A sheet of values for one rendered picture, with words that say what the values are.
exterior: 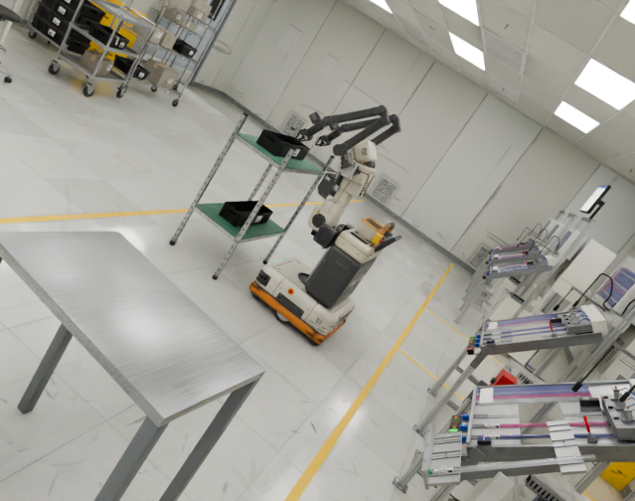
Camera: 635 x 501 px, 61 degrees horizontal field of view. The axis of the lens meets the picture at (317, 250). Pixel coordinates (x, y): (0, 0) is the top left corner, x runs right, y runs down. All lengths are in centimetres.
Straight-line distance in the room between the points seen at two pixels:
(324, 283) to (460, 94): 780
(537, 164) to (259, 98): 584
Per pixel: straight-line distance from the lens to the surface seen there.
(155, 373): 138
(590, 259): 690
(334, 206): 384
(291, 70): 1199
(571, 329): 370
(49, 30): 782
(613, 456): 233
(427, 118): 1109
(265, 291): 389
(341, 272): 370
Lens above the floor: 159
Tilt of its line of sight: 16 degrees down
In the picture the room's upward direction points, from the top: 34 degrees clockwise
